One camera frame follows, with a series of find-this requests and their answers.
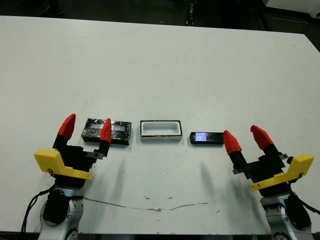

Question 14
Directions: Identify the white-lined camera box base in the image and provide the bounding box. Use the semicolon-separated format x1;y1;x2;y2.
139;119;183;142

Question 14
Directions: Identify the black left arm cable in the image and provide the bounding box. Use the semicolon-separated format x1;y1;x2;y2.
21;188;57;232

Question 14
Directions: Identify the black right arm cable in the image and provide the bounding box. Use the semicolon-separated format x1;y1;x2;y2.
288;181;320;216

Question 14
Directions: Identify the right gripper black yellow body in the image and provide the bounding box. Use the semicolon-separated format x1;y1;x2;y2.
232;153;315;198

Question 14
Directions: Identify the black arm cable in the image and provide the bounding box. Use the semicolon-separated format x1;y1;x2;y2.
288;181;320;216
21;188;57;232

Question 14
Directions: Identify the left gripper black yellow body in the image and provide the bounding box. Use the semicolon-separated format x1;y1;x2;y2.
33;142;111;188

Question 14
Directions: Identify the black glossy box lid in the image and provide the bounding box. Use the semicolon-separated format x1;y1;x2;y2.
81;118;133;146

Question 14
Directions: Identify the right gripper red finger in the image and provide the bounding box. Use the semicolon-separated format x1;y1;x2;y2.
223;129;248;170
250;125;282;159

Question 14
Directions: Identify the black slim camera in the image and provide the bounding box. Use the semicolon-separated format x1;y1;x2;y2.
189;131;225;145

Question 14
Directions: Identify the dark metal stand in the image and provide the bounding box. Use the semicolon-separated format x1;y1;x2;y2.
185;0;196;26

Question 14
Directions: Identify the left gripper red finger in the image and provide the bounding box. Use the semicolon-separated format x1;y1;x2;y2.
98;117;113;154
53;113;77;151

